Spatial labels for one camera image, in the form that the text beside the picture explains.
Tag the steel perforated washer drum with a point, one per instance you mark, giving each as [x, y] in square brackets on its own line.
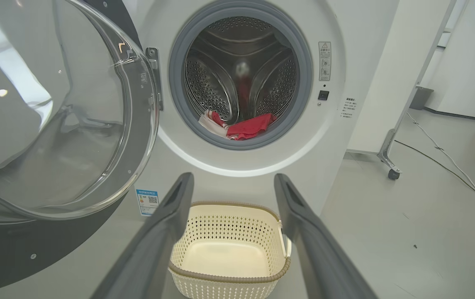
[216, 87]

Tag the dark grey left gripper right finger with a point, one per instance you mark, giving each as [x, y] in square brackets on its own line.
[324, 270]

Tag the grey warning sticker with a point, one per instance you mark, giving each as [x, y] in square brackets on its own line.
[325, 61]

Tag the round dark washing machine door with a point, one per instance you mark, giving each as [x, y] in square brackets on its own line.
[54, 124]

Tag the grey wall box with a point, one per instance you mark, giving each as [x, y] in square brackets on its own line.
[421, 98]

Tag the grey rubber door gasket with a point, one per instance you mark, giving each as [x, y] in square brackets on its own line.
[177, 83]

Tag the white partition panel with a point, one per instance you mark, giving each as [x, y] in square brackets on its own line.
[386, 83]

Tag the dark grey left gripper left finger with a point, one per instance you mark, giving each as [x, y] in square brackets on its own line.
[150, 257]

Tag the metal door hinge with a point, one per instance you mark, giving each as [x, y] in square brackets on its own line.
[154, 70]

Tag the red and white Bulls jersey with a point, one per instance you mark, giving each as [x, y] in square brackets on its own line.
[249, 126]

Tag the cream perforated laundry basket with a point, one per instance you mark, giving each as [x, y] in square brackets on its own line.
[225, 257]

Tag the blue energy label sticker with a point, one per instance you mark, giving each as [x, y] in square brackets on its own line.
[147, 202]

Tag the white washing machine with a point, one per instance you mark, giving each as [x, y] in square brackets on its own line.
[337, 145]

